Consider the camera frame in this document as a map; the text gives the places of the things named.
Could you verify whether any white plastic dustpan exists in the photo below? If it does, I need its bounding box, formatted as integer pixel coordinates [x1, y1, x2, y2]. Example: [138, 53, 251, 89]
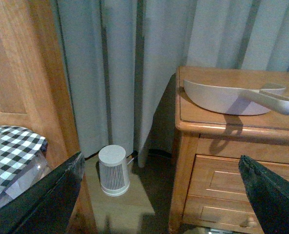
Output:
[184, 80, 289, 116]

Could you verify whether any black white checkered sheet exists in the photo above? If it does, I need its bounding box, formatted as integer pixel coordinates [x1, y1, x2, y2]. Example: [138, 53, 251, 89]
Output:
[0, 125, 47, 194]

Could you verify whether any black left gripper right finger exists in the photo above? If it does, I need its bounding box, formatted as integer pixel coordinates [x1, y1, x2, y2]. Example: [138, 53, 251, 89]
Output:
[238, 155, 289, 234]

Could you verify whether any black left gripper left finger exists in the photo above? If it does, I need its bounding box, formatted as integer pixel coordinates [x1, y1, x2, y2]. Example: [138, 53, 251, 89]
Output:
[0, 152, 85, 234]

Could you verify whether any pale grey curtain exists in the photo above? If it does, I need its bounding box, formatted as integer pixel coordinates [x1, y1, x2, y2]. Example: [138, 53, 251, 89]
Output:
[51, 0, 289, 167]

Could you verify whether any wooden headboard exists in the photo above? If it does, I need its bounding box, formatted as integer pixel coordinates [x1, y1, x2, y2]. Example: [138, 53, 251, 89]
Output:
[0, 0, 81, 169]

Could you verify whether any wooden nightstand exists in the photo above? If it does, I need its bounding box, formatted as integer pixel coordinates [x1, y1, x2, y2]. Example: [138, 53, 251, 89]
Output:
[168, 66, 289, 234]

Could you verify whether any white ribbed trash bin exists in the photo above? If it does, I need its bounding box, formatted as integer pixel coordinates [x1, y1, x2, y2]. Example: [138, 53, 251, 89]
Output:
[98, 145, 130, 197]

